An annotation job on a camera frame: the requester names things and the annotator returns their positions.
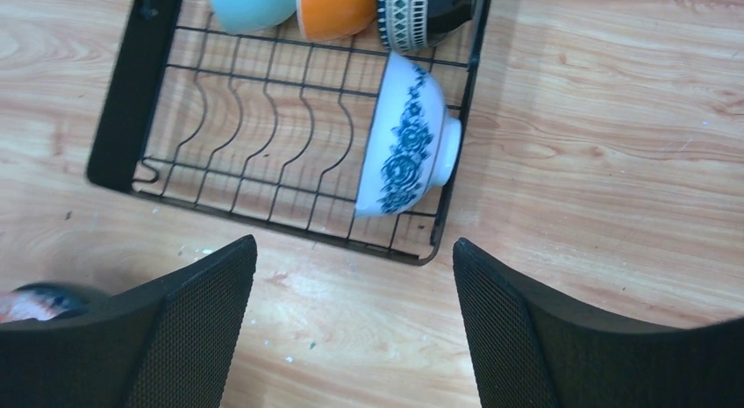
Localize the red patterned bowl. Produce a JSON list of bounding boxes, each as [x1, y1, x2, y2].
[[1, 282, 111, 323]]

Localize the black wire dish rack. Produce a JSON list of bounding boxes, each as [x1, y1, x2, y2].
[[86, 0, 454, 265]]

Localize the white orange bowl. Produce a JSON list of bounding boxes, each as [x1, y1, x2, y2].
[[296, 0, 376, 42]]

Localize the blue floral bowl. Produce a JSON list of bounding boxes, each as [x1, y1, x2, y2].
[[354, 52, 462, 218]]

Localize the pale green bowl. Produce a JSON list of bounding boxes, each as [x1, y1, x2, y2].
[[209, 0, 297, 34]]

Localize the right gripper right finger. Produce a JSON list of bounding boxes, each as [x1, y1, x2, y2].
[[453, 239, 743, 407]]

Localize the black cream patterned bowl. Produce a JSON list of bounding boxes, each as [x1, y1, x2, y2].
[[376, 0, 478, 53]]

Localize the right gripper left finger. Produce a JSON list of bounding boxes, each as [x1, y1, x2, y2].
[[1, 235, 257, 407]]

